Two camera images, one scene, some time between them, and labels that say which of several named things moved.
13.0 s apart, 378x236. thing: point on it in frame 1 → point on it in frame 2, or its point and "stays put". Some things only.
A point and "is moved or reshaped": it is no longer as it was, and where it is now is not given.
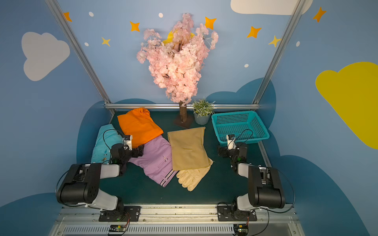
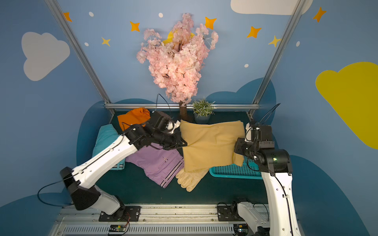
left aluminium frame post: x=54 y=7 stays put
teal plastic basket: x=247 y=127 → x=235 y=171
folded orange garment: x=138 y=123 stays put
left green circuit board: x=117 y=228 stays put
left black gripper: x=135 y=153 → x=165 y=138
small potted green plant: x=203 y=110 stays put
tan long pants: x=188 y=150 is moved or reshaped
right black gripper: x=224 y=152 → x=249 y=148
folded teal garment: x=107 y=136 stays put
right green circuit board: x=240 y=229 stays put
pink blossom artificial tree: x=175 y=64 stays put
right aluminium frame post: x=279 y=51 stays put
